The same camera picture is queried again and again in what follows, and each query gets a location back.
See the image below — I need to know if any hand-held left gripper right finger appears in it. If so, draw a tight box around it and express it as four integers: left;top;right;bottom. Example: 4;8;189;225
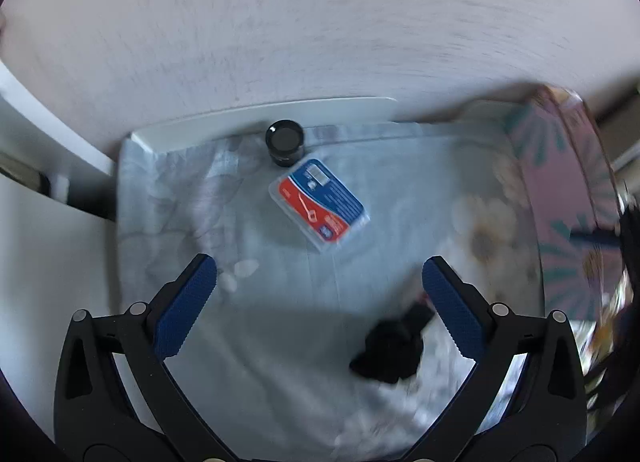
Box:
404;255;587;462

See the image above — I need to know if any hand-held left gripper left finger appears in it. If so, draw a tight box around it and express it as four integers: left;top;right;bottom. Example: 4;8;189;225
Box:
52;253;236;462

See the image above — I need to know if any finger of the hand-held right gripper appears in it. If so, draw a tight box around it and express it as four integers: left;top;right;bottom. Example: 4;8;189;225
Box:
570;224;623;249

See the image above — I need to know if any cardboard box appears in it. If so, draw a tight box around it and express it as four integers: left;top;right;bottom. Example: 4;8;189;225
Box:
500;84;640;393

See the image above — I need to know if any blue red dental floss box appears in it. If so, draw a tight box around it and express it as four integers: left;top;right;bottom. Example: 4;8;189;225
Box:
268;158;371;254

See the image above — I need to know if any white desktop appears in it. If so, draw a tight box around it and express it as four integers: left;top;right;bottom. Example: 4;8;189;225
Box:
131;96;401;153

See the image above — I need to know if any black scrunchie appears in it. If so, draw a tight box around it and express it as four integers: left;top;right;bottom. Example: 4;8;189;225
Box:
349;299;435;385

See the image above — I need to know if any pale blue floral cloth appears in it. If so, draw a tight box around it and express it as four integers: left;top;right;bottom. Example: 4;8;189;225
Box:
116;119;546;462

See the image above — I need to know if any white shelf unit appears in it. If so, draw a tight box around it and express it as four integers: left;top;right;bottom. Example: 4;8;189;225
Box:
0;59;121;323

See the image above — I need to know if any black round jar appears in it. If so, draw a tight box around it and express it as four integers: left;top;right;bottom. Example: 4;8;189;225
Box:
265;119;305;168

